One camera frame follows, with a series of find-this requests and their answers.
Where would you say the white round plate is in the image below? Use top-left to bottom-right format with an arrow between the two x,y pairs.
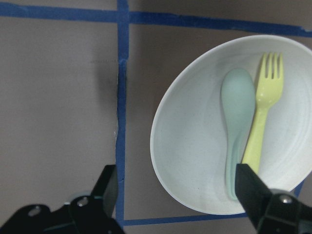
150,35 -> 312,215

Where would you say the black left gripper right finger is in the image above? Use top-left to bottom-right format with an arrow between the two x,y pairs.
235,163 -> 273,229

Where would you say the pale green plastic spoon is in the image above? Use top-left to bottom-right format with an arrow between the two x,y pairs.
221,68 -> 255,200

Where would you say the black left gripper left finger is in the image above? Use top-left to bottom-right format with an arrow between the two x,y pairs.
91,165 -> 118,217

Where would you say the yellow plastic fork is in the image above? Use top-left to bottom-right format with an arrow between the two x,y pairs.
242,53 -> 284,174

